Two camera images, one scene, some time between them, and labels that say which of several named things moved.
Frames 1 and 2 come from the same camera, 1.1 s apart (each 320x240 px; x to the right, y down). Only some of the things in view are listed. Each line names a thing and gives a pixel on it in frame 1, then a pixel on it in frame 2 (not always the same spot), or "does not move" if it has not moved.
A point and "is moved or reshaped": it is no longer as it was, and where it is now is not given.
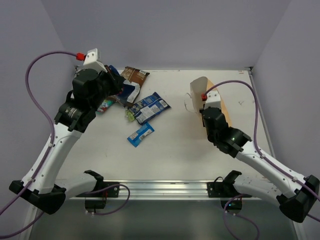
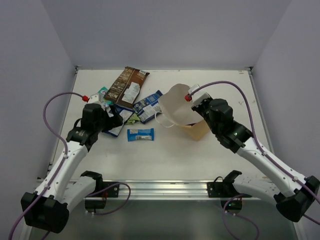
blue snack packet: x=135 y=138 is moved or reshaped
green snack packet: x=129 y=115 -> x=133 y=118
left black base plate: x=112 y=192 does not move
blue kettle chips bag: x=147 y=109 does not move
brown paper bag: x=198 y=87 -> x=176 y=109
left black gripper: x=115 y=81 -> x=113 y=120
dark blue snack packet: x=127 y=89 -> x=125 y=113
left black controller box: x=95 y=204 does not move
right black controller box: x=232 y=205 does not move
